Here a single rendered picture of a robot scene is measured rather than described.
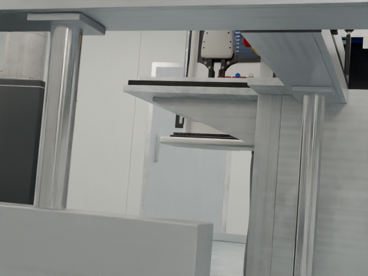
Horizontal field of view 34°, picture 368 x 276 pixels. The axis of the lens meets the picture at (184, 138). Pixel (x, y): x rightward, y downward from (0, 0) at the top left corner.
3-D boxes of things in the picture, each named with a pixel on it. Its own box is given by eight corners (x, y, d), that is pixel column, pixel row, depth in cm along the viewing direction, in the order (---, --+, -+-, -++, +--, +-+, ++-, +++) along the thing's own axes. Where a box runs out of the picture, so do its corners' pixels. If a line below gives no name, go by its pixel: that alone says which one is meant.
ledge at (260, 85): (310, 95, 158) (311, 87, 158) (304, 86, 146) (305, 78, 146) (257, 93, 162) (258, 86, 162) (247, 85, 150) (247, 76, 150)
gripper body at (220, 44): (239, 27, 188) (236, 62, 187) (208, 27, 192) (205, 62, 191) (233, 19, 181) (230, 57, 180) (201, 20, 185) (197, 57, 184)
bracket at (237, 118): (263, 147, 174) (266, 102, 175) (261, 145, 171) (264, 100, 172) (152, 141, 185) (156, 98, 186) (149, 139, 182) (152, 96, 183)
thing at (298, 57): (292, 102, 160) (295, 42, 161) (353, 103, 155) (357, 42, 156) (230, 33, 95) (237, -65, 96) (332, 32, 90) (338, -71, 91)
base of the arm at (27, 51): (-24, 79, 175) (-18, 15, 176) (10, 90, 193) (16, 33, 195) (36, 81, 170) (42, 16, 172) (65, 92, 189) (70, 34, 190)
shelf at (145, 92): (316, 127, 228) (316, 121, 228) (288, 96, 162) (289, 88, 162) (194, 121, 243) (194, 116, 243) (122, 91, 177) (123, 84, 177)
